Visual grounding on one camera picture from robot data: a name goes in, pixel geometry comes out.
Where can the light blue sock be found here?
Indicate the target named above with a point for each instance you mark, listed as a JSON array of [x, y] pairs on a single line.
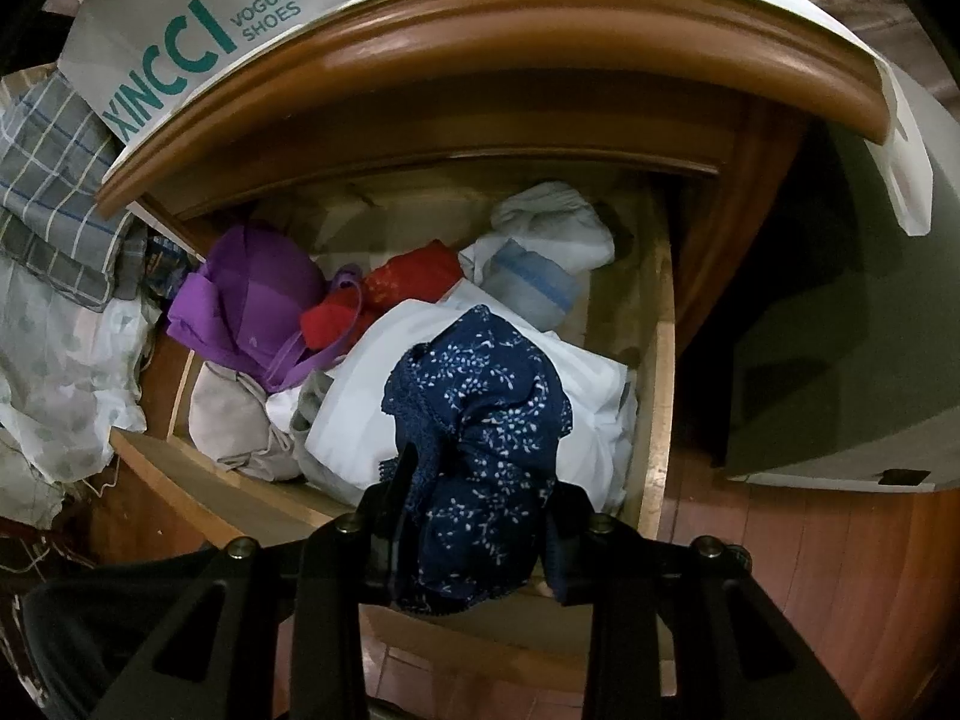
[[525, 292]]

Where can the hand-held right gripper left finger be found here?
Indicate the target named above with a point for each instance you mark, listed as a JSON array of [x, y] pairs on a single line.
[[382, 529]]

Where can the navy floral underwear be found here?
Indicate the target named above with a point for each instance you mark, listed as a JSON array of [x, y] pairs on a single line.
[[480, 420]]

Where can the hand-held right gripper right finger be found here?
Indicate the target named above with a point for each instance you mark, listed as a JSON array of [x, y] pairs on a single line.
[[570, 544]]

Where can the beige underwear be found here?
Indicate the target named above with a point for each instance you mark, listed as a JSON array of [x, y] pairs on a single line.
[[225, 412]]

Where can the white sock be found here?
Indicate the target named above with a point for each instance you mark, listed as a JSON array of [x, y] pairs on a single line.
[[547, 214]]

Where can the red sock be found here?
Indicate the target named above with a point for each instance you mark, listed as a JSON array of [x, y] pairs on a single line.
[[405, 277]]

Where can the grey plaid cloth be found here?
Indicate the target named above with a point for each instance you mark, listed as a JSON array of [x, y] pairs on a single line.
[[52, 187]]

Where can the white floral sheet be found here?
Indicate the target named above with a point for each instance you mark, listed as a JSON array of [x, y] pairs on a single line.
[[60, 375]]

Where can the purple bra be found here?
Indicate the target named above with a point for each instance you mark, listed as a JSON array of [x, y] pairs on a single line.
[[247, 292]]

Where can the wooden nightstand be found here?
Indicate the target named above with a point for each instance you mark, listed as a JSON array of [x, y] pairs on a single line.
[[525, 37]]

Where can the dark patterned cloth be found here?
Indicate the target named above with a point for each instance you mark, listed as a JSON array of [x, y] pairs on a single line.
[[165, 266]]

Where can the white cloth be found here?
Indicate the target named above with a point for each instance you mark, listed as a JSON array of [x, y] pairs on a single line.
[[360, 390]]

